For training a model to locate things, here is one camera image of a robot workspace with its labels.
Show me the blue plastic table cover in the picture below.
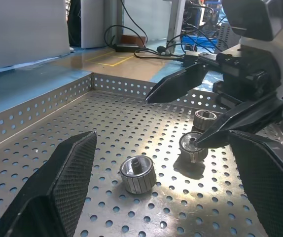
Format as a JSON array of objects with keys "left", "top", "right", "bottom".
[{"left": 0, "top": 70, "right": 94, "bottom": 120}]

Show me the grey metal post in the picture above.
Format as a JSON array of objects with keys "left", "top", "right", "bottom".
[{"left": 167, "top": 0, "right": 187, "bottom": 54}]

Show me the brown wooden block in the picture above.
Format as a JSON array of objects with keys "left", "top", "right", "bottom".
[{"left": 120, "top": 34, "right": 147, "bottom": 45}]

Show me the perforated grey metal panel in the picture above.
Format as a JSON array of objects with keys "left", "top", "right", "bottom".
[{"left": 216, "top": 23, "right": 241, "bottom": 54}]

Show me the perforated metal tray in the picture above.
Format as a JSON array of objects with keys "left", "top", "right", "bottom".
[{"left": 0, "top": 73, "right": 283, "bottom": 237}]

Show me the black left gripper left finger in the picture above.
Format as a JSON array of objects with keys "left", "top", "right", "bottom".
[{"left": 0, "top": 130, "right": 98, "bottom": 237}]

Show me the black looped floor cable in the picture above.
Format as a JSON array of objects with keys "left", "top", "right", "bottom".
[{"left": 104, "top": 24, "right": 185, "bottom": 62}]

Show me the black power adapter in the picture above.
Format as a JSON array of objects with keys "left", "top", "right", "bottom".
[{"left": 113, "top": 43, "right": 142, "bottom": 53}]

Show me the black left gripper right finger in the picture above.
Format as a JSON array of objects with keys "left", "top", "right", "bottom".
[{"left": 228, "top": 129, "right": 283, "bottom": 237}]

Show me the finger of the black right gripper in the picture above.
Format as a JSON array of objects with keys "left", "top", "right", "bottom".
[
  {"left": 195, "top": 91, "right": 283, "bottom": 149},
  {"left": 145, "top": 63, "right": 211, "bottom": 104}
]

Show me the metal nut on metal tray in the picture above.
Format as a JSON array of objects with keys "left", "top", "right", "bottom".
[{"left": 192, "top": 110, "right": 218, "bottom": 131}]

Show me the white post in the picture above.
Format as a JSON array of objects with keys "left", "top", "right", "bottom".
[{"left": 80, "top": 0, "right": 106, "bottom": 49}]

